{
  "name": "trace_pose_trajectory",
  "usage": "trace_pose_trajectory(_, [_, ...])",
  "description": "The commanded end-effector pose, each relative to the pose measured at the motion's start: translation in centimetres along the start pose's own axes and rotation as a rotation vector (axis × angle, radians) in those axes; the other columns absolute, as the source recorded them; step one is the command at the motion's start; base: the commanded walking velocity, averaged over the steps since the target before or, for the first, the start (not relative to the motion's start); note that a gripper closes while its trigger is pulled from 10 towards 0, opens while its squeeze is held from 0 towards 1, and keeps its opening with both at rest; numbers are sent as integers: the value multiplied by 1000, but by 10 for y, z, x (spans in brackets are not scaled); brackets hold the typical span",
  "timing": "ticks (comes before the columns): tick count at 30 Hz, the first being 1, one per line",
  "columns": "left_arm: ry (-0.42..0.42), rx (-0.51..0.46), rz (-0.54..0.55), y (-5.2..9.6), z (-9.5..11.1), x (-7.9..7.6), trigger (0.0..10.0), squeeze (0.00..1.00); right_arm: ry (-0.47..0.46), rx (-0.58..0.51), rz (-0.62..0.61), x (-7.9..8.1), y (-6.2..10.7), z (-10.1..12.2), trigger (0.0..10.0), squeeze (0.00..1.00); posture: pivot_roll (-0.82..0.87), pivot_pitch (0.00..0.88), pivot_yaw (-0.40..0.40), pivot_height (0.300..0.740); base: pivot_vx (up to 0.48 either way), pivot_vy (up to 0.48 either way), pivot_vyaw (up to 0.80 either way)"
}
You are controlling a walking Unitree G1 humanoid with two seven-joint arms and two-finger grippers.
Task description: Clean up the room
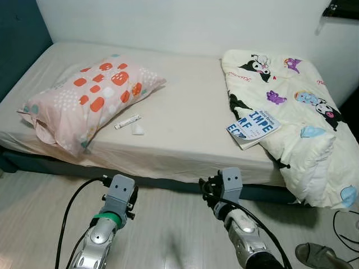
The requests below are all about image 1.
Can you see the white tube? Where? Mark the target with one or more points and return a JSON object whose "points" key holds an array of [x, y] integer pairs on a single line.
{"points": [[128, 121]]}

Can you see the white book blue lettering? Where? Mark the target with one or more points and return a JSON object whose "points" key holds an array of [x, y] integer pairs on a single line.
{"points": [[255, 126]]}

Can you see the black furniture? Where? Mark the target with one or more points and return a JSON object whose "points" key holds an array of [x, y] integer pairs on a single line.
{"points": [[352, 115]]}

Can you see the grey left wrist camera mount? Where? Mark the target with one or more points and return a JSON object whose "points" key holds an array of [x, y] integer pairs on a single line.
{"points": [[119, 193]]}

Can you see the pink pillow orange spots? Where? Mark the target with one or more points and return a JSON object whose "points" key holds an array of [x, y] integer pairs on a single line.
{"points": [[95, 95]]}

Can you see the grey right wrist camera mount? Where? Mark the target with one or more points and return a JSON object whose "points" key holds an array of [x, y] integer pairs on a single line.
{"points": [[231, 182]]}

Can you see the cream bed mattress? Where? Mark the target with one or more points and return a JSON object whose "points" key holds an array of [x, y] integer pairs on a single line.
{"points": [[179, 112]]}

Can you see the cream cartoon print duvet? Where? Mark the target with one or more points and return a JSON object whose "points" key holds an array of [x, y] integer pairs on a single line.
{"points": [[314, 151]]}

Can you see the black window frame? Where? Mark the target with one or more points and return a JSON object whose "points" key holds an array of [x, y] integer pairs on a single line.
{"points": [[345, 8]]}

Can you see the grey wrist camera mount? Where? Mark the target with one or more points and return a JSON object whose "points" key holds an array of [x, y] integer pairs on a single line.
{"points": [[231, 182], [119, 193]]}

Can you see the grey slipper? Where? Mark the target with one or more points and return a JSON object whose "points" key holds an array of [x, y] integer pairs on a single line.
{"points": [[320, 258]]}

